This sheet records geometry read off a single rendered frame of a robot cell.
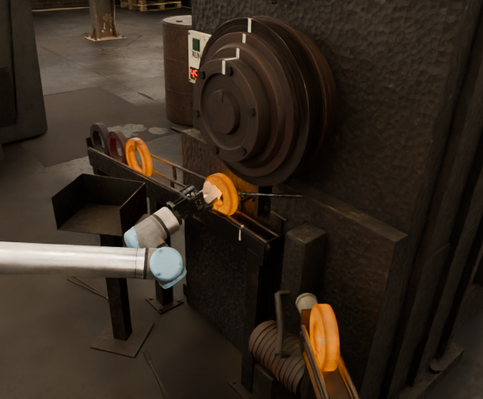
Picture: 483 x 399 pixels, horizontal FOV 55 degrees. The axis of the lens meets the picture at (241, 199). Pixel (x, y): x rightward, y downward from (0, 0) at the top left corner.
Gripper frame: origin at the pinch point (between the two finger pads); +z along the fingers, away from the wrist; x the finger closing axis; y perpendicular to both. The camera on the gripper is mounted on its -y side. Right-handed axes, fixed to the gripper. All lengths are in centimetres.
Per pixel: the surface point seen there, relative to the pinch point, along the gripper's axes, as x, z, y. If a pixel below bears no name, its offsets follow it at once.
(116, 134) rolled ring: 72, -3, -2
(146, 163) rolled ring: 46.9, -4.0, -6.1
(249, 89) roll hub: -26, 0, 46
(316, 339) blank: -62, -21, -2
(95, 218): 35, -35, -8
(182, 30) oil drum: 229, 137, -34
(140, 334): 26, -42, -67
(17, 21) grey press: 272, 27, 8
